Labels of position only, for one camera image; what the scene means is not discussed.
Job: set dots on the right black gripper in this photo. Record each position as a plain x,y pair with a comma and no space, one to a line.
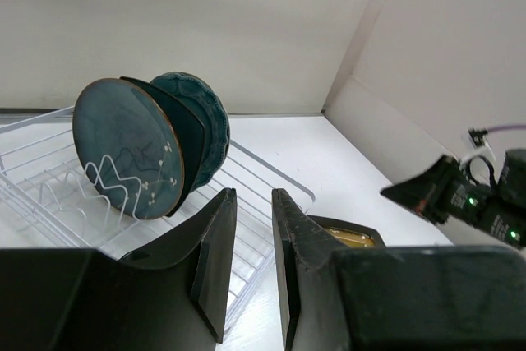
446,189

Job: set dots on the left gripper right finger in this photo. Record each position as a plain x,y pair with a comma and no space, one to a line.
334,297

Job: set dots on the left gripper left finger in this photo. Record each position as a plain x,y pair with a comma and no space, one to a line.
170,294

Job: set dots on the dark blue round plate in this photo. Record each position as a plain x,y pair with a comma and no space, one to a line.
126,145

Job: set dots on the teal square plate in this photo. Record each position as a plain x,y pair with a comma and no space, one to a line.
188,127

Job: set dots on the teal scalloped plate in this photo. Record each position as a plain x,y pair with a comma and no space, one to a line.
199,97

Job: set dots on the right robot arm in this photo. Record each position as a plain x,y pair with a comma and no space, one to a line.
503,214

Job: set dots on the clear white dish rack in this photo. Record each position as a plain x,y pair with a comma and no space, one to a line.
50,199

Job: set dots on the brown square plate black rim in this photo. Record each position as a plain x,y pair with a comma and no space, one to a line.
350,234

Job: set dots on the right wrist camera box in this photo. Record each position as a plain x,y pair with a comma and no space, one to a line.
477,139

